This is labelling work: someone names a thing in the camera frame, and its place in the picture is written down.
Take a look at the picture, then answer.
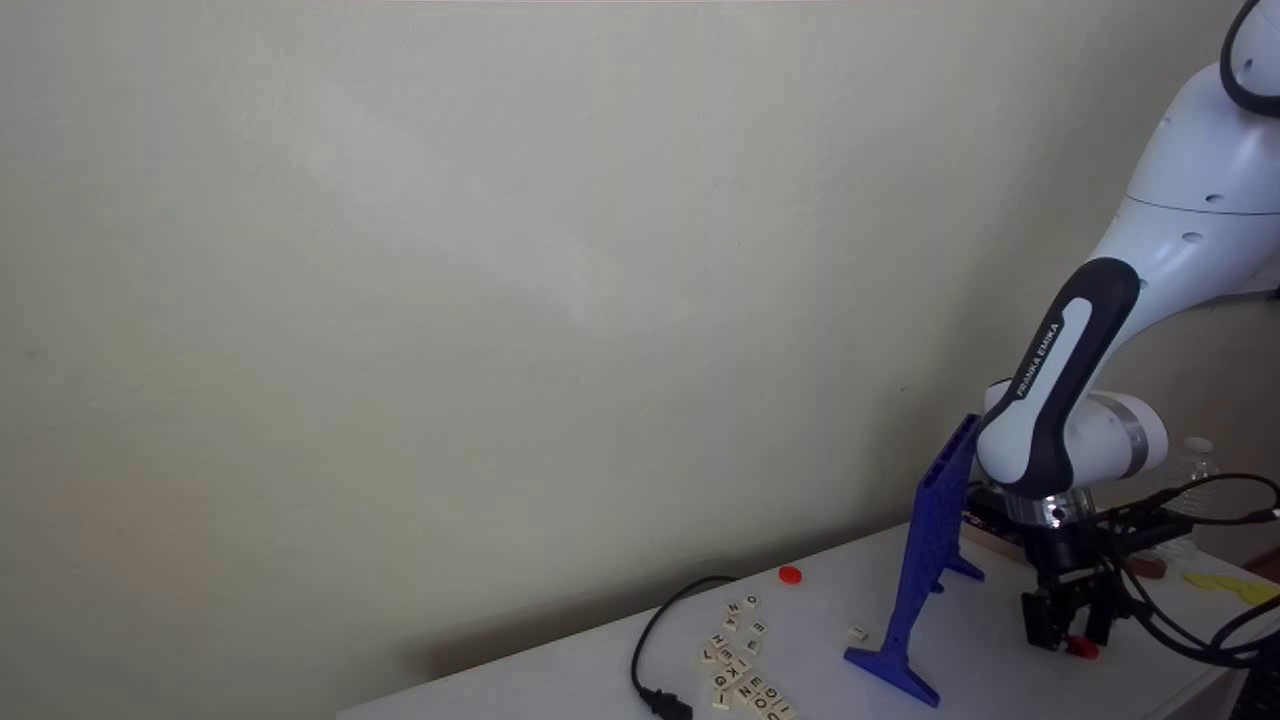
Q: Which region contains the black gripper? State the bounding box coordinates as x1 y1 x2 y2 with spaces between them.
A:
1021 518 1135 655

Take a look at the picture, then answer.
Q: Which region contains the black power cable with plug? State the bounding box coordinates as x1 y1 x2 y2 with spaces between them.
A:
629 573 741 720

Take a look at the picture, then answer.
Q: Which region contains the blue connect-four gameboard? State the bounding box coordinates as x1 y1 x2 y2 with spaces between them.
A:
841 411 991 713

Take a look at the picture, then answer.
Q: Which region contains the clear glass jar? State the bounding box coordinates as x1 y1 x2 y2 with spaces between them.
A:
1177 431 1222 488

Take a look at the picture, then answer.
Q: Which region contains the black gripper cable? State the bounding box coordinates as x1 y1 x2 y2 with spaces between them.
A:
1114 469 1280 670

